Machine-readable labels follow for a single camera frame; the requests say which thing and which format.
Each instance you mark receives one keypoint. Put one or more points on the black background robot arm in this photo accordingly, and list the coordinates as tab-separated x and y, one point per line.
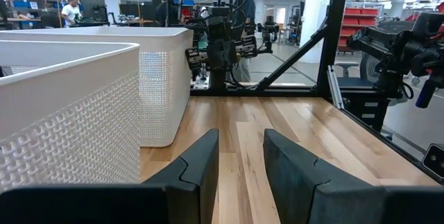
268	30

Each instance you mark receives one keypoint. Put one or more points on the black metal table frame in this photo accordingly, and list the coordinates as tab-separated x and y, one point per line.
334	26

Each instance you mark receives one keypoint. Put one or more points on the black background monitor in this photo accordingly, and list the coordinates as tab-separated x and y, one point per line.
93	9

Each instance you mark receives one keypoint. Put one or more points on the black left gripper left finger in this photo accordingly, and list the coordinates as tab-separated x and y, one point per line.
197	175

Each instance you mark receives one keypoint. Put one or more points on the red storage bins shelf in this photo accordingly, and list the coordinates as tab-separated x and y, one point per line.
359	23

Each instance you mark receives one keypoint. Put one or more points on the black equipment cart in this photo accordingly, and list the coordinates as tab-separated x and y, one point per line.
364	113

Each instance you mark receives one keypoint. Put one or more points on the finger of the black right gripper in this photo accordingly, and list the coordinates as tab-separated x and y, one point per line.
194	61
248	45

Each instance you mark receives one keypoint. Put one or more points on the person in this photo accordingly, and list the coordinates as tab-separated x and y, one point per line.
249	9
166	10
71	12

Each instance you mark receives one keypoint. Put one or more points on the large black background robot rig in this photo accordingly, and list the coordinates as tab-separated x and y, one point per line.
392	50

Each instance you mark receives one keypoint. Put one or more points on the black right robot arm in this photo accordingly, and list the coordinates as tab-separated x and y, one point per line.
218	78

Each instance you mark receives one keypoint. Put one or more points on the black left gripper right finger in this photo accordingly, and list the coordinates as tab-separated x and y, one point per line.
298	182

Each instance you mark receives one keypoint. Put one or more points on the white perforated plastic basket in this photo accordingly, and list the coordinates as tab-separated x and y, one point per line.
163	78
69	113

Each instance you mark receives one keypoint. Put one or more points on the aluminium bracket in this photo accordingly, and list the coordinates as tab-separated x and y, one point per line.
335	85

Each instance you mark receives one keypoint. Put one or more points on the white column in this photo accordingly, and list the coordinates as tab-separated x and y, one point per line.
315	12

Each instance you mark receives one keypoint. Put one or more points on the black camera box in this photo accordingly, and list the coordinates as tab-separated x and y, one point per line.
434	159

